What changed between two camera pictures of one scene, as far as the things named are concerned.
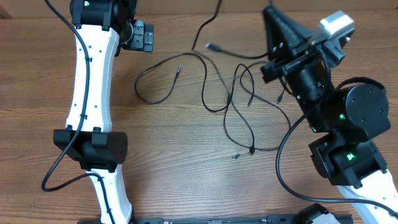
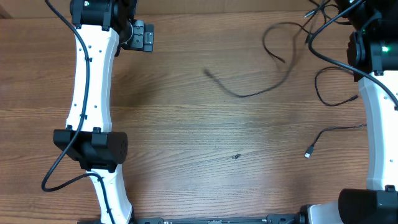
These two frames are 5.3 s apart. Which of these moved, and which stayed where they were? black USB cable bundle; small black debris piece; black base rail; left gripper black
Moved: black USB cable bundle
Stayed: black base rail; small black debris piece; left gripper black
